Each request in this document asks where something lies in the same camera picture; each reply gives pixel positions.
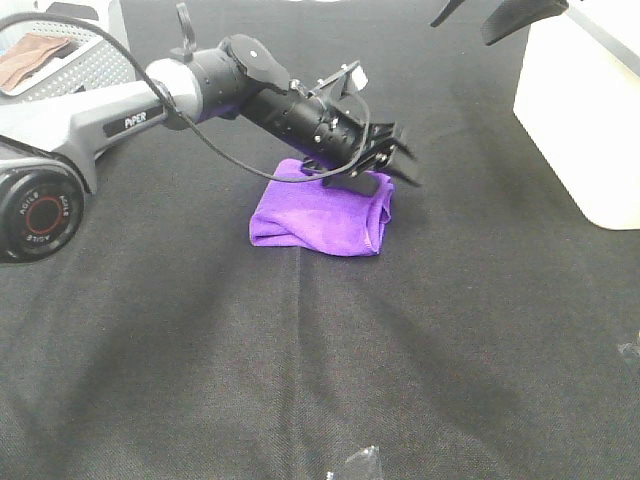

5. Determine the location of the brown folded towel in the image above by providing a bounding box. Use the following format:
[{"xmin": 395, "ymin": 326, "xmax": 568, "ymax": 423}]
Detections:
[{"xmin": 1, "ymin": 33, "xmax": 72, "ymax": 92}]

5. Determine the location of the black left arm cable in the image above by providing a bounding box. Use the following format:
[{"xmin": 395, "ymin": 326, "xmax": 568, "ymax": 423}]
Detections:
[{"xmin": 0, "ymin": 11, "xmax": 374, "ymax": 184}]

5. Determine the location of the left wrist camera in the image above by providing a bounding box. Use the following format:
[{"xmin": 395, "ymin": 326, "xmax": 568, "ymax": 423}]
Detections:
[{"xmin": 306, "ymin": 60, "xmax": 369, "ymax": 102}]

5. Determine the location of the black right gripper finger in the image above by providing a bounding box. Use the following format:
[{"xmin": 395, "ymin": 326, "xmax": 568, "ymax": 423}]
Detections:
[
  {"xmin": 481, "ymin": 0, "xmax": 569, "ymax": 46},
  {"xmin": 430, "ymin": 0, "xmax": 465, "ymax": 28}
]

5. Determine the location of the clear plastic scrap right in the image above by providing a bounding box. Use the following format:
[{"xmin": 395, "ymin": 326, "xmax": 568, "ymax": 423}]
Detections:
[{"xmin": 617, "ymin": 334, "xmax": 640, "ymax": 362}]

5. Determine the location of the clear plastic bag bottom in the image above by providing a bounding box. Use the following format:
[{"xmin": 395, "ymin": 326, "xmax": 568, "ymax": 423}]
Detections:
[{"xmin": 324, "ymin": 445, "xmax": 384, "ymax": 480}]

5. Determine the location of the grey perforated plastic basket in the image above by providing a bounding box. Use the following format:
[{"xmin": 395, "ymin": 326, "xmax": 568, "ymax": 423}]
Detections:
[{"xmin": 1, "ymin": 1, "xmax": 136, "ymax": 104}]

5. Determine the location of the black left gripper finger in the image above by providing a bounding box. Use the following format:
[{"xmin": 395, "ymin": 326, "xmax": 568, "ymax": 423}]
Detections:
[
  {"xmin": 322, "ymin": 171, "xmax": 383, "ymax": 197},
  {"xmin": 384, "ymin": 145, "xmax": 422, "ymax": 187}
]

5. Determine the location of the white plastic storage box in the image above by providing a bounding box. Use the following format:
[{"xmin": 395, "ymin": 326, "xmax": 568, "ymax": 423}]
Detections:
[{"xmin": 513, "ymin": 1, "xmax": 639, "ymax": 230}]

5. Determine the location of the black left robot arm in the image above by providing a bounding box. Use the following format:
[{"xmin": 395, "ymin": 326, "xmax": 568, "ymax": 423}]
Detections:
[{"xmin": 1, "ymin": 4, "xmax": 420, "ymax": 264}]

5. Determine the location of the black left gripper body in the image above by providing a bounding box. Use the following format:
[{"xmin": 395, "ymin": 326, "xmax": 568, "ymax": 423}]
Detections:
[{"xmin": 301, "ymin": 123, "xmax": 408, "ymax": 178}]

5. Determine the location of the purple microfiber towel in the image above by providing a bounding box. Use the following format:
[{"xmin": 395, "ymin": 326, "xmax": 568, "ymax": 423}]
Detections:
[{"xmin": 248, "ymin": 173, "xmax": 395, "ymax": 257}]

